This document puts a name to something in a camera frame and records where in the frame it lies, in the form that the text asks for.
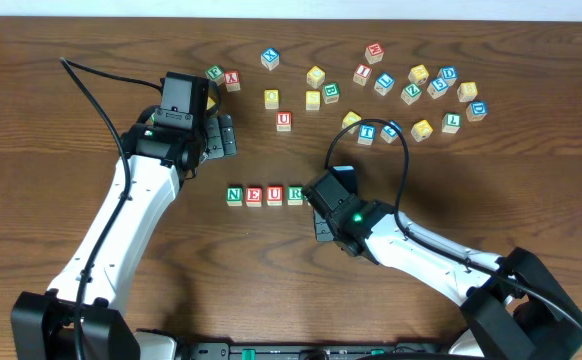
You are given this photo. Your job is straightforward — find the green R block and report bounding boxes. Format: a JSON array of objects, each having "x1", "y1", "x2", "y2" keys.
[{"x1": 287, "y1": 186, "x2": 304, "y2": 205}]

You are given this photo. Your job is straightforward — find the green N block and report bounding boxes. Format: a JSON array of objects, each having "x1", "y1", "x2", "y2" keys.
[{"x1": 226, "y1": 187, "x2": 244, "y2": 206}]

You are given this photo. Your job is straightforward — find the red E block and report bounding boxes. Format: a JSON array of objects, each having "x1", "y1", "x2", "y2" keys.
[{"x1": 245, "y1": 187, "x2": 263, "y2": 207}]

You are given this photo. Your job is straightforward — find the red U block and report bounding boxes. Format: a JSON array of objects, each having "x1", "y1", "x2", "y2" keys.
[
  {"x1": 276, "y1": 111, "x2": 292, "y2": 132},
  {"x1": 266, "y1": 186, "x2": 284, "y2": 206}
]

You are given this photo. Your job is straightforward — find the green B block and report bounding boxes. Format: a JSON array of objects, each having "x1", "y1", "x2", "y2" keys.
[{"x1": 322, "y1": 82, "x2": 340, "y2": 104}]

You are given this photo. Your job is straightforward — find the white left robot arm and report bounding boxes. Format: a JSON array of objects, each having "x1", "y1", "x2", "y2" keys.
[{"x1": 11, "y1": 115, "x2": 237, "y2": 359}]

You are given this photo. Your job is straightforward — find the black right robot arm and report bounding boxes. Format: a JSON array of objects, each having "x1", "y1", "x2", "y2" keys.
[{"x1": 309, "y1": 194, "x2": 582, "y2": 359}]

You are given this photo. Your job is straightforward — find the red Y block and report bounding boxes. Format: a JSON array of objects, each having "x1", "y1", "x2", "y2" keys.
[{"x1": 224, "y1": 71, "x2": 241, "y2": 92}]

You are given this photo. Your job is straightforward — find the yellow O block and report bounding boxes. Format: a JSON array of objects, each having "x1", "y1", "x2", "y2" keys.
[{"x1": 264, "y1": 89, "x2": 280, "y2": 110}]

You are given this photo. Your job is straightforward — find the green F block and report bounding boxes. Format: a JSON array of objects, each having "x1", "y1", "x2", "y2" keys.
[{"x1": 205, "y1": 65, "x2": 225, "y2": 86}]

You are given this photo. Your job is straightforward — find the blue X block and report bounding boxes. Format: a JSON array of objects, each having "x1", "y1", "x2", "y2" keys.
[{"x1": 260, "y1": 48, "x2": 280, "y2": 71}]

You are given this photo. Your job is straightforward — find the blue T block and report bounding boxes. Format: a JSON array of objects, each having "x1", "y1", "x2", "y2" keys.
[{"x1": 357, "y1": 124, "x2": 376, "y2": 145}]

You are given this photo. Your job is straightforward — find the blue 2 block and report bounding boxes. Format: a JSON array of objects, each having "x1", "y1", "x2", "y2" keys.
[{"x1": 380, "y1": 120, "x2": 402, "y2": 143}]

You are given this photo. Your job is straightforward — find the yellow pen picture block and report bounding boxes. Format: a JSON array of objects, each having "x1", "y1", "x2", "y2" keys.
[{"x1": 411, "y1": 119, "x2": 433, "y2": 142}]

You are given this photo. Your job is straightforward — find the red I block rear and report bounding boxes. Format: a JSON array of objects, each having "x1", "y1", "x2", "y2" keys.
[{"x1": 353, "y1": 64, "x2": 372, "y2": 86}]

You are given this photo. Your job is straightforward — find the green Z block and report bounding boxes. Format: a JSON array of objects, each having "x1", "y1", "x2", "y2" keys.
[{"x1": 401, "y1": 83, "x2": 422, "y2": 105}]

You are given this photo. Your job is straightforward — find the blue L block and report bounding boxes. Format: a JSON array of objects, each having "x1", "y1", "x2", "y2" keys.
[{"x1": 374, "y1": 72, "x2": 395, "y2": 96}]

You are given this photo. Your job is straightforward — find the green 7 block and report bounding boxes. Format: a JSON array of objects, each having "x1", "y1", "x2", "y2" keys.
[{"x1": 441, "y1": 113, "x2": 462, "y2": 134}]

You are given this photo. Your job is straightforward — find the red H block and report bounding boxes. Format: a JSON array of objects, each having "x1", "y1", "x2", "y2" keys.
[{"x1": 365, "y1": 42, "x2": 385, "y2": 65}]

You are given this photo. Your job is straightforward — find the blue 5 block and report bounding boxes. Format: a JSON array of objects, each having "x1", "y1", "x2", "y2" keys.
[{"x1": 427, "y1": 77, "x2": 449, "y2": 99}]

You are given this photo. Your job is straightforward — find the yellow monkey picture block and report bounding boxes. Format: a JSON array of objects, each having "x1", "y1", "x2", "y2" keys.
[{"x1": 408, "y1": 64, "x2": 429, "y2": 86}]

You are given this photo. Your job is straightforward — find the blue D block front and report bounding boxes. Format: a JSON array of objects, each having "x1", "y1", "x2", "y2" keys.
[{"x1": 466, "y1": 101, "x2": 488, "y2": 122}]

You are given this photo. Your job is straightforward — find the blue d block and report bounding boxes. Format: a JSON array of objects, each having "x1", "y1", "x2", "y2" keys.
[
  {"x1": 437, "y1": 66, "x2": 458, "y2": 86},
  {"x1": 466, "y1": 101, "x2": 488, "y2": 122}
]

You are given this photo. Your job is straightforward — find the blue D block rear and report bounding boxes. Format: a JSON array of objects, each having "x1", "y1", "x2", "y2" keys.
[{"x1": 437, "y1": 66, "x2": 458, "y2": 86}]

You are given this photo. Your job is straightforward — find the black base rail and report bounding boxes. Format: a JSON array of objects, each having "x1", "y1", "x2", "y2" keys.
[{"x1": 135, "y1": 327, "x2": 452, "y2": 360}]

